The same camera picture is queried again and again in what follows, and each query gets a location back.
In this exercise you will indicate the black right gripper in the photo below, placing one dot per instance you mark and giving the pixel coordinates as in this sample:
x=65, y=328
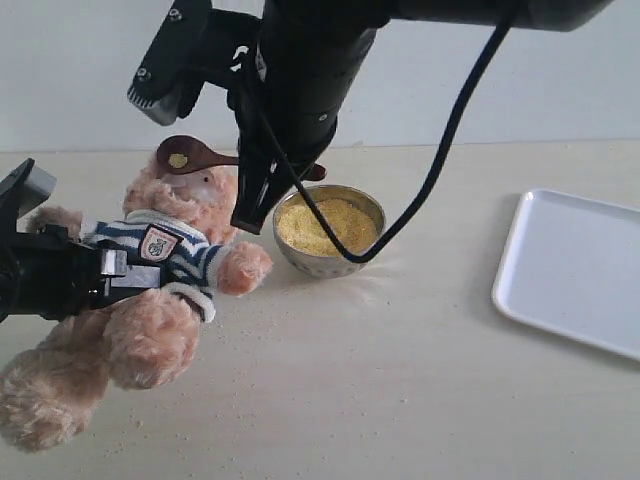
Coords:
x=301, y=61

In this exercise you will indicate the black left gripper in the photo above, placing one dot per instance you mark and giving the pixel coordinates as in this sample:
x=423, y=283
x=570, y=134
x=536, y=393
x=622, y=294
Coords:
x=50, y=275

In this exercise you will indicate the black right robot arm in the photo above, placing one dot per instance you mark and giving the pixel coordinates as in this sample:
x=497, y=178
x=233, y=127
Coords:
x=558, y=16

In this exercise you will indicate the yellow millet grains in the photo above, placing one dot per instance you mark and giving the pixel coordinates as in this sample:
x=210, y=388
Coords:
x=299, y=228

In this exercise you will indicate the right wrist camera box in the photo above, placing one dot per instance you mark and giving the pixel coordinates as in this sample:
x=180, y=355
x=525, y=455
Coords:
x=158, y=83

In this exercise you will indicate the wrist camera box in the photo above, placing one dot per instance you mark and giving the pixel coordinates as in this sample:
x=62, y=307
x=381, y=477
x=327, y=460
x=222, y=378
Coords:
x=26, y=187
x=158, y=83

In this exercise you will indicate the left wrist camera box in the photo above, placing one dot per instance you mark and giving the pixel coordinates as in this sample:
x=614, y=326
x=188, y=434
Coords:
x=26, y=187

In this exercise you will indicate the white rectangular plastic tray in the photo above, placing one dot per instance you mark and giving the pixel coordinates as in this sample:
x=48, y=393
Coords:
x=570, y=267

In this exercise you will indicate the metal bowl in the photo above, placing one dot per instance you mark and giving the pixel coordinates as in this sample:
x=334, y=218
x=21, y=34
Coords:
x=328, y=267

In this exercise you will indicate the dark red wooden spoon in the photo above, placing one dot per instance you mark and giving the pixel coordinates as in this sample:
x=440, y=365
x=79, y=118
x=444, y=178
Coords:
x=185, y=154

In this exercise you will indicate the pink teddy bear striped sweater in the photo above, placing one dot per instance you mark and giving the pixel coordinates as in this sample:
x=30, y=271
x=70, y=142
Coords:
x=181, y=223

